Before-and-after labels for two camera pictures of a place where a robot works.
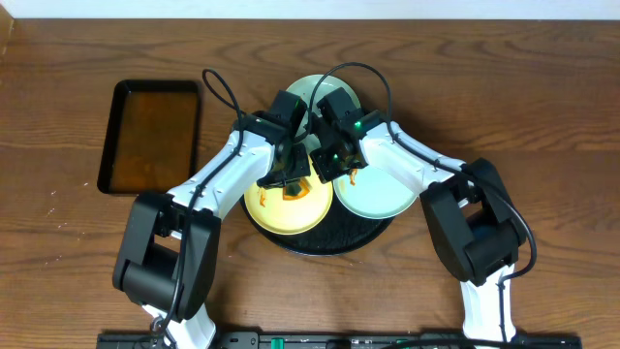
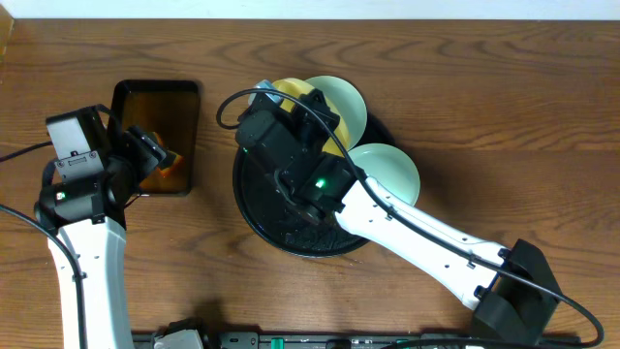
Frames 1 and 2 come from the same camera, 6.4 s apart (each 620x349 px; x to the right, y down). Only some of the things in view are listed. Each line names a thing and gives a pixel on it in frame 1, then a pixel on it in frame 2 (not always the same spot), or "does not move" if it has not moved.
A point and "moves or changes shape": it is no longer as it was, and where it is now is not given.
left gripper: x=297 y=170 -> x=143 y=148
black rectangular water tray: x=152 y=140 does not move
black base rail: x=344 y=340 does not move
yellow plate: x=268 y=208 -> x=291 y=89
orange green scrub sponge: x=295 y=190 moves or changes shape
